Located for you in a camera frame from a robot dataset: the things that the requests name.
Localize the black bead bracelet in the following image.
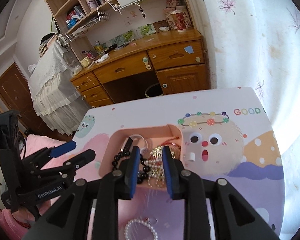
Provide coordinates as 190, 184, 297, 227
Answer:
111, 149, 151, 185

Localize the gold rhinestone leaf jewelry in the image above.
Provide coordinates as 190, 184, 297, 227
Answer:
147, 144, 180, 180

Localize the red woven bracelet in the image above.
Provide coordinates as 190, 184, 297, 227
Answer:
162, 135, 180, 147

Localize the pink fluffy blanket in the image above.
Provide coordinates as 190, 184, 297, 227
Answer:
0, 134, 64, 239

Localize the pink plastic tray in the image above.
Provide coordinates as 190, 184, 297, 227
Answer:
98, 124, 184, 191

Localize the white lace covered furniture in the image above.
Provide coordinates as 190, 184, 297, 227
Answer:
28, 40, 90, 135

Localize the brown wooden door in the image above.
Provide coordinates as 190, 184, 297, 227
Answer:
0, 63, 54, 137

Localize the cartoon printed table mat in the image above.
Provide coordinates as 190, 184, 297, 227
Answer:
74, 87, 285, 234

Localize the yellow mug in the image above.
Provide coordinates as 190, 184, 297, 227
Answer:
80, 56, 92, 68

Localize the wooden bookshelf hutch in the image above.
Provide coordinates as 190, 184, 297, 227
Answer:
44, 0, 185, 61

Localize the wooden desk with drawers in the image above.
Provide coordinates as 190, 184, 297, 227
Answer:
71, 28, 210, 107

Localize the white floral curtain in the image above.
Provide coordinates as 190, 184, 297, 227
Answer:
187, 0, 300, 239

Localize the red patterned paper cup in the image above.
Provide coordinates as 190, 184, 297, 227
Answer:
170, 10, 187, 32

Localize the round white pearl bracelet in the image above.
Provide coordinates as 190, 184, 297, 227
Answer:
124, 218, 159, 240

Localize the white wire basket shelf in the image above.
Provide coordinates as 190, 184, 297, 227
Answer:
62, 0, 145, 42

